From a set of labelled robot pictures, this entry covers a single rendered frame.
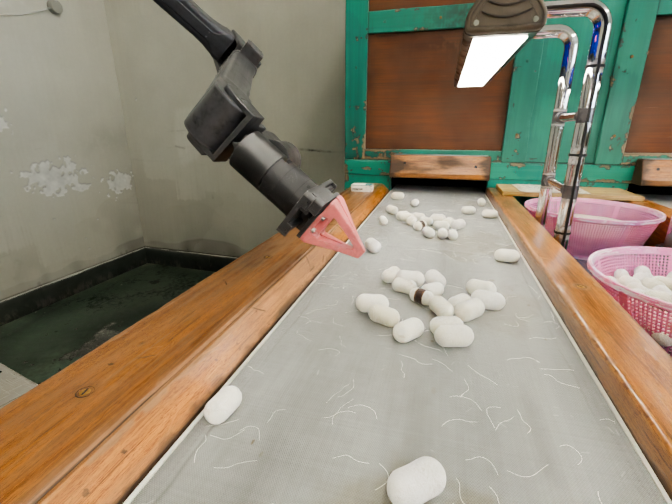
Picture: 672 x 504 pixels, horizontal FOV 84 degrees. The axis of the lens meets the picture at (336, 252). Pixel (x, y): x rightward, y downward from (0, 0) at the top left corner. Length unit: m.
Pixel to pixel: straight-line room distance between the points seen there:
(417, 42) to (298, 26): 1.08
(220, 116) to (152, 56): 2.28
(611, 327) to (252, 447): 0.33
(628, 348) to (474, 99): 0.98
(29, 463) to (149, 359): 0.10
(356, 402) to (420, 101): 1.08
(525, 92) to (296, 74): 1.31
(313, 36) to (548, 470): 2.12
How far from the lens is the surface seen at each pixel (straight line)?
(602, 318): 0.46
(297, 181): 0.47
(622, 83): 1.35
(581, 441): 0.33
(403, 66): 1.30
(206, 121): 0.51
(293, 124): 2.24
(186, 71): 2.61
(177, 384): 0.32
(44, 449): 0.30
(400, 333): 0.38
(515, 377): 0.37
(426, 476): 0.25
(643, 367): 0.39
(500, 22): 0.50
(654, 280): 0.67
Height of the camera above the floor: 0.94
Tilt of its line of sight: 18 degrees down
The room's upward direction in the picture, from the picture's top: straight up
